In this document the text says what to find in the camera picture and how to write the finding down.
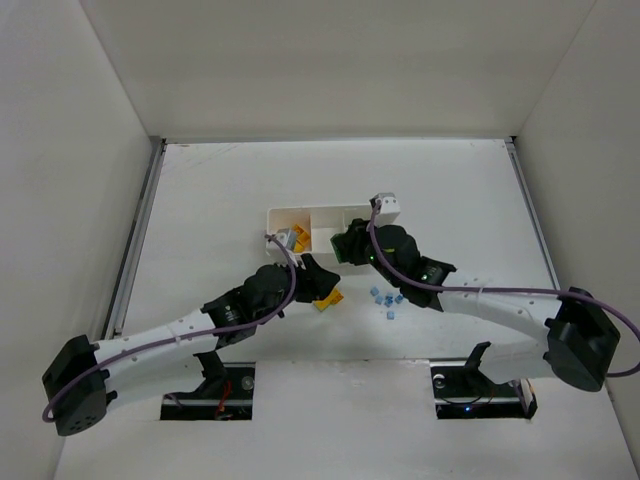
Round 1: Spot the green small lego brick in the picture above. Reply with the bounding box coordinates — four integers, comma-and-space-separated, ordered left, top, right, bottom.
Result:
330, 234, 343, 264

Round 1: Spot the yellow lego cluster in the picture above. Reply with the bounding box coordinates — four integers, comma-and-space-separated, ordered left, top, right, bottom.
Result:
312, 288, 344, 312

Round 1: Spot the yellow long lego brick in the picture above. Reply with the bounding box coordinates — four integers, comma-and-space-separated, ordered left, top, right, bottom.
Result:
294, 234, 311, 253

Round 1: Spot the yellow curved lego brick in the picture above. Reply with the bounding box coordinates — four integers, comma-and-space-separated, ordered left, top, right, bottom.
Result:
292, 224, 311, 244

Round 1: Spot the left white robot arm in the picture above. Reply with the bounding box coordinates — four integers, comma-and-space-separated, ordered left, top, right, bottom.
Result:
42, 254, 341, 437

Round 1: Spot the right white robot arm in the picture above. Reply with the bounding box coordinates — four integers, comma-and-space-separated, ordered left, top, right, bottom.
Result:
331, 219, 620, 392

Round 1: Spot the white divided sorting tray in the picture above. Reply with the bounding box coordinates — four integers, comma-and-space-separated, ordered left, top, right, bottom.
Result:
267, 204, 371, 268

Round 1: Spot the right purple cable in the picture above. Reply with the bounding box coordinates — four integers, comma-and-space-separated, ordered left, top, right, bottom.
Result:
366, 197, 640, 377

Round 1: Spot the purple cable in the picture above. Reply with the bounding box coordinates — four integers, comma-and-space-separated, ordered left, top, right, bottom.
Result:
366, 197, 640, 377
41, 232, 298, 424

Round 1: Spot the right aluminium frame rail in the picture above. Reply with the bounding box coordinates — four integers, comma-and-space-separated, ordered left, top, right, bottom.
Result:
504, 135, 583, 356

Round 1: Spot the aluminium frame rail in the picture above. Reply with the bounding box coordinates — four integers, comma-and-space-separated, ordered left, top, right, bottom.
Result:
98, 136, 167, 340
504, 135, 583, 356

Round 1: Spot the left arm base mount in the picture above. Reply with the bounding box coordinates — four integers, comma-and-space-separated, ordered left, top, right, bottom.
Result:
160, 351, 256, 422

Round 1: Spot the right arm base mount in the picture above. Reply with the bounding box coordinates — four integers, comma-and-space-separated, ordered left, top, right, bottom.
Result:
430, 342, 538, 420

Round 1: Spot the left aluminium frame rail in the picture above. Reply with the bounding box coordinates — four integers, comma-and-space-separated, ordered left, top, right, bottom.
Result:
98, 136, 167, 340

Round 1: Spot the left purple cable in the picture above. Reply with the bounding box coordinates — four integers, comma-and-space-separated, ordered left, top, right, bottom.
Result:
41, 232, 298, 424

